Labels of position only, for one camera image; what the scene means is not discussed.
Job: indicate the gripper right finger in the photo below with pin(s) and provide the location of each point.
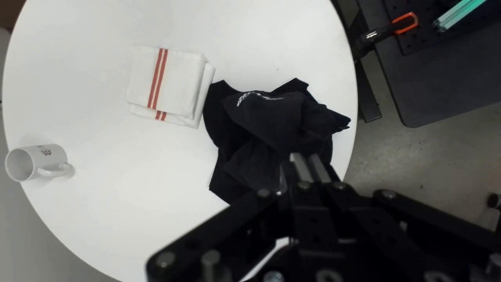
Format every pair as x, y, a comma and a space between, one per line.
411, 227

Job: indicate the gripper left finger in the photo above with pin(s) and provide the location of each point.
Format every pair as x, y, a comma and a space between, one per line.
231, 223

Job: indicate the black cloth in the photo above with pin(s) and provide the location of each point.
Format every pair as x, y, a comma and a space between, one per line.
258, 129

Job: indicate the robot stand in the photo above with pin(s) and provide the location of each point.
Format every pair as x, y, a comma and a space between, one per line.
438, 82

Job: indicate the white towel with red stripes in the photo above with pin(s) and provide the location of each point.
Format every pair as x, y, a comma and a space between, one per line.
172, 82

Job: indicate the white mug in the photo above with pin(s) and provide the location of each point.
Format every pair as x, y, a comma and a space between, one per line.
33, 161

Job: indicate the teal aluminium bar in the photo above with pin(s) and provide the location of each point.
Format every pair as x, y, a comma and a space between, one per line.
458, 13

